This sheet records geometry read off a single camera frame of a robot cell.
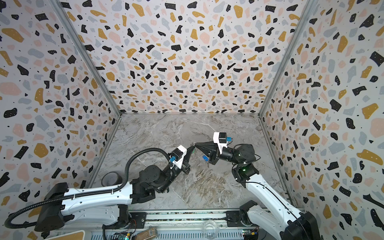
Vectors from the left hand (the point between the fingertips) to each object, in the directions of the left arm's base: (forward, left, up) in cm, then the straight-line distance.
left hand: (194, 145), depth 59 cm
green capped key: (-2, +1, -3) cm, 3 cm away
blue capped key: (+14, -7, -38) cm, 41 cm away
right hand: (0, -1, 0) cm, 1 cm away
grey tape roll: (+1, +50, -37) cm, 62 cm away
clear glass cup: (-25, -7, -36) cm, 44 cm away
